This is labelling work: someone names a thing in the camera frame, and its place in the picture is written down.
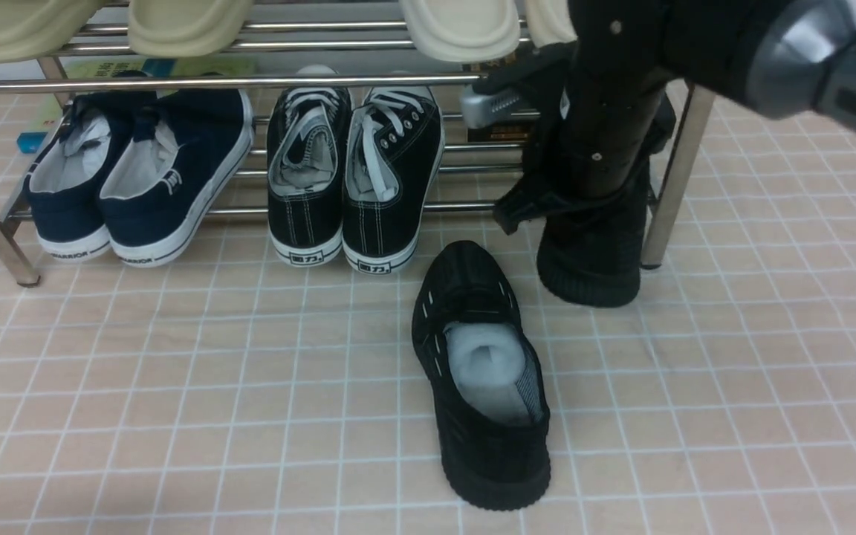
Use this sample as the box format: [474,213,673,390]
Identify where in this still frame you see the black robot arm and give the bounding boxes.
[461,1,856,233]

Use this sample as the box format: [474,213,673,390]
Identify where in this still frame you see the black canvas sneaker right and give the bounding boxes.
[342,85,446,276]

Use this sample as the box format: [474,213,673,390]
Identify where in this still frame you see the cream slipper left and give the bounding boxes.
[398,1,521,64]

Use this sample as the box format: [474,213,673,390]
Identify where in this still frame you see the metal shoe rack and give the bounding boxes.
[0,20,716,288]

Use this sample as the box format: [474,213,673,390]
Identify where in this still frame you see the olive slipper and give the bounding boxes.
[0,1,106,63]
[128,1,254,58]

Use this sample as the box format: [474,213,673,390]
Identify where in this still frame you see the black knit shoe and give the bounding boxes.
[411,240,551,511]
[536,158,651,308]

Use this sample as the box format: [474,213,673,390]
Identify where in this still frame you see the cream slipper right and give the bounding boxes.
[525,0,577,48]

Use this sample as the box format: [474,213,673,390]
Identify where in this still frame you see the black canvas sneaker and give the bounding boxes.
[266,87,354,268]
[342,85,446,276]

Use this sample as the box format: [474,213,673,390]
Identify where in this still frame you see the black canvas sneaker left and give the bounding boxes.
[266,87,354,268]

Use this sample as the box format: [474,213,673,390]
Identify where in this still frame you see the olive slipper far left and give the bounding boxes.
[0,1,106,63]

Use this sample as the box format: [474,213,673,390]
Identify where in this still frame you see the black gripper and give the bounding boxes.
[461,42,670,235]

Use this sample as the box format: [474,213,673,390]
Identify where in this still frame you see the navy sneaker left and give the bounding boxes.
[22,89,158,263]

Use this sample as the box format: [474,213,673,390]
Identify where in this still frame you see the navy sneaker right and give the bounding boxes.
[97,88,255,268]

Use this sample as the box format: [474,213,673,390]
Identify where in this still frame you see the navy sneaker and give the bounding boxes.
[97,88,255,268]
[22,89,158,263]

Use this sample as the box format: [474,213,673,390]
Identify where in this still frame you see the cream slipper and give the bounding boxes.
[525,0,577,48]
[398,1,521,64]

